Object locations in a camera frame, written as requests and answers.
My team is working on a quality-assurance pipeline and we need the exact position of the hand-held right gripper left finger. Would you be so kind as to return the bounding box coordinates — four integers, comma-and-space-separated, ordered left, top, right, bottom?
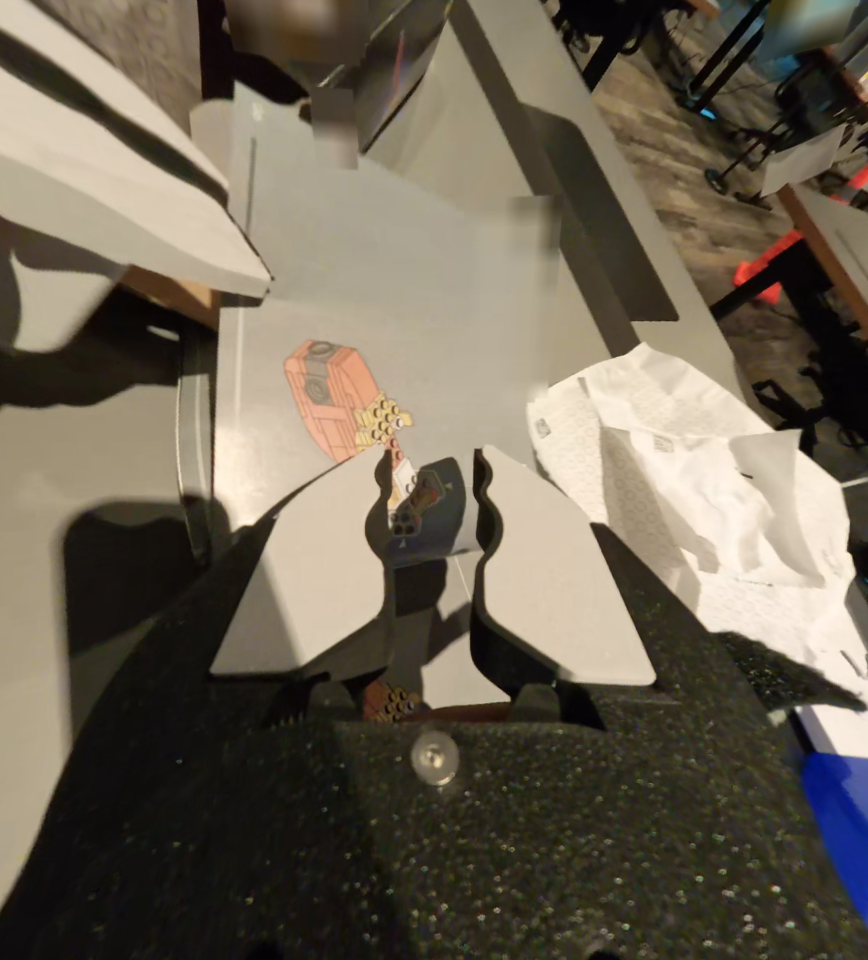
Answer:
211, 448, 399, 682

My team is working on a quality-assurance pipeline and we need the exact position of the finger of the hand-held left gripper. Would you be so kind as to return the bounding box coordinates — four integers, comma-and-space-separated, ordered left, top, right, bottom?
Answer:
0, 30, 275, 355
0, 0, 231, 207

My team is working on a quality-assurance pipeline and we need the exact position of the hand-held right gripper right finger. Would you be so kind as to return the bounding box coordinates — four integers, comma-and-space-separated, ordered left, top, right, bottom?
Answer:
470, 444, 657, 690

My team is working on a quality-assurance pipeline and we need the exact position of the grey instruction booklet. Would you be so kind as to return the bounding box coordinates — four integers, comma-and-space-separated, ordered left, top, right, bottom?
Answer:
177, 81, 630, 725

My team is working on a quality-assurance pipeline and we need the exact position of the blue plastic bin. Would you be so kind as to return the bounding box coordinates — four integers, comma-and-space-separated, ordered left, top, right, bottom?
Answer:
797, 750, 868, 960

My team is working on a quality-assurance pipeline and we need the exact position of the crumpled white paper bag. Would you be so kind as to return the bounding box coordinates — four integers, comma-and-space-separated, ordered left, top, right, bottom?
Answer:
526, 341, 868, 680

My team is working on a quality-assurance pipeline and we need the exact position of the red-orange plastic object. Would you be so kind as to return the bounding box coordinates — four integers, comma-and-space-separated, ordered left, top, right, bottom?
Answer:
732, 228, 806, 290

